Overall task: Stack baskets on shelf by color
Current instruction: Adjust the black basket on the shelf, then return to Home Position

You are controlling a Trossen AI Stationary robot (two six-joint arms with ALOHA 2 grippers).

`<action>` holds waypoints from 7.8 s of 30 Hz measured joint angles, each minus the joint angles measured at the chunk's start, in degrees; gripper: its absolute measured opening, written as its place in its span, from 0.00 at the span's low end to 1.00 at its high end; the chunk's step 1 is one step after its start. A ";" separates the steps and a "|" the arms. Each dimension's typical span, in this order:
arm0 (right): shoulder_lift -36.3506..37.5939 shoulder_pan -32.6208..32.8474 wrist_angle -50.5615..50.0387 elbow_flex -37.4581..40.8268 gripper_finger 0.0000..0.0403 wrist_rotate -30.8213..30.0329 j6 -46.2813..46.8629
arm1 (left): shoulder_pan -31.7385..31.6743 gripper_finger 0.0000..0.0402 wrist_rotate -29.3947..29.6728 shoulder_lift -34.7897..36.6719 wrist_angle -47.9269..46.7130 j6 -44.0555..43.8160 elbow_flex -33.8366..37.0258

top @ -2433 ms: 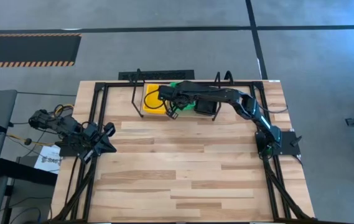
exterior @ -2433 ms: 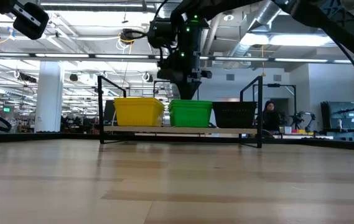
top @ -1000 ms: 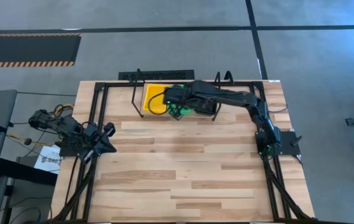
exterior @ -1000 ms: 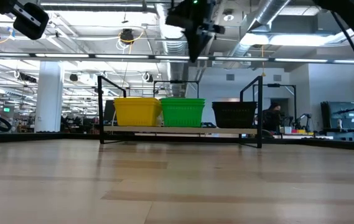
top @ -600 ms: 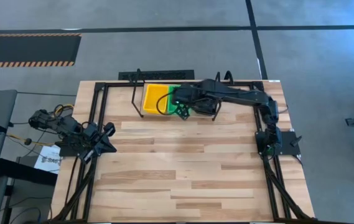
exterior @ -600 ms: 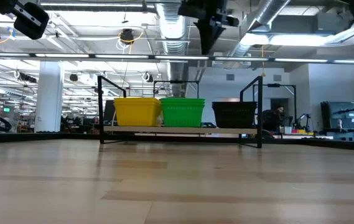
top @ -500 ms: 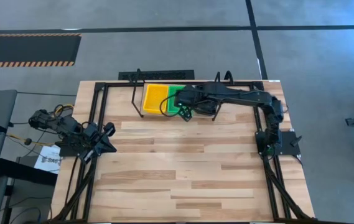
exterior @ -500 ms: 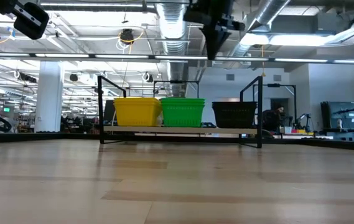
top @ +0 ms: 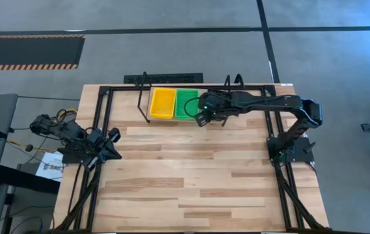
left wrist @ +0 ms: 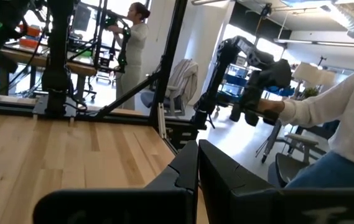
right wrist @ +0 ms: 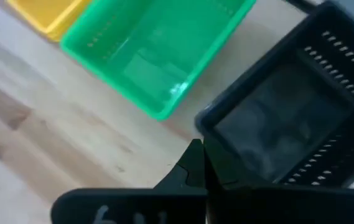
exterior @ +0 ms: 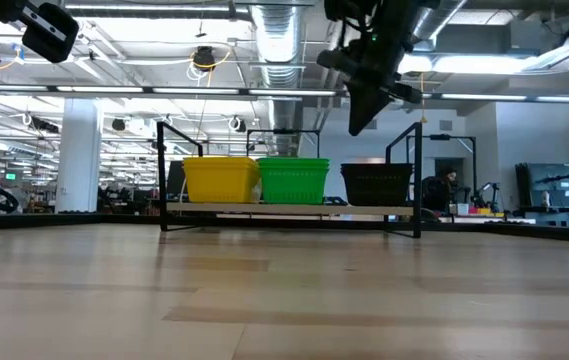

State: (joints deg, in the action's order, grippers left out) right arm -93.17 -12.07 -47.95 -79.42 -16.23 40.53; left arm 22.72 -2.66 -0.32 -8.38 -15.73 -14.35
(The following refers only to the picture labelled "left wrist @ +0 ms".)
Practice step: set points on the person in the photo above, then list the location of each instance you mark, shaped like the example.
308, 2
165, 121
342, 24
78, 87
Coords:
134, 46
351, 118

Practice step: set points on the striped draped cloth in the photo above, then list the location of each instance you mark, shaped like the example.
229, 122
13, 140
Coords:
184, 77

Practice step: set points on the small green plant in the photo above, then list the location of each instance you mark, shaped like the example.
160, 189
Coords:
310, 92

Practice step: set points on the white lamp shade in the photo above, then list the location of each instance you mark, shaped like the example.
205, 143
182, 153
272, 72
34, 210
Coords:
307, 73

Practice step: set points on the ceiling light strip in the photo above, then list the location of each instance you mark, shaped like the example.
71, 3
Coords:
319, 42

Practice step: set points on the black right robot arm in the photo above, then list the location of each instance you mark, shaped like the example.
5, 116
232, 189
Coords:
57, 62

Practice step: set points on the white ceiling duct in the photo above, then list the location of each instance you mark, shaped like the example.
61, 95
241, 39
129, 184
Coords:
344, 15

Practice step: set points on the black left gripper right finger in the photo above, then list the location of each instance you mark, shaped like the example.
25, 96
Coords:
217, 180

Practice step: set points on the grey office chair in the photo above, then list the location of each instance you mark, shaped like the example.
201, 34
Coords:
291, 168
170, 102

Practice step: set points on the wooden work table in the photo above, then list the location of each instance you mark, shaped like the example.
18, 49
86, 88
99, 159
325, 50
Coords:
80, 69

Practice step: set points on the black aluminium rig frame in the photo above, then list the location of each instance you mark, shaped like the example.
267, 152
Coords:
167, 62

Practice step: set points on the cart with blue bins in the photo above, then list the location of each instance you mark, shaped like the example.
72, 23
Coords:
235, 79

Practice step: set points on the person's hand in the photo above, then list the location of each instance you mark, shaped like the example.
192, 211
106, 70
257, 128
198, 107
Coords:
270, 106

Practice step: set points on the black monitor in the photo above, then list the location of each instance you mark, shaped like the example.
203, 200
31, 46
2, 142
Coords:
81, 17

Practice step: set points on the orange container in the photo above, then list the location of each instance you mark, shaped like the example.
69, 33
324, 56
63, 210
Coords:
29, 43
32, 31

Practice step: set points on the grey tripod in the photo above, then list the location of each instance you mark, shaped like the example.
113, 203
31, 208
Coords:
270, 143

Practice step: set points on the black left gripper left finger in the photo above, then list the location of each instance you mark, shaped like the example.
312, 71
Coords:
181, 174

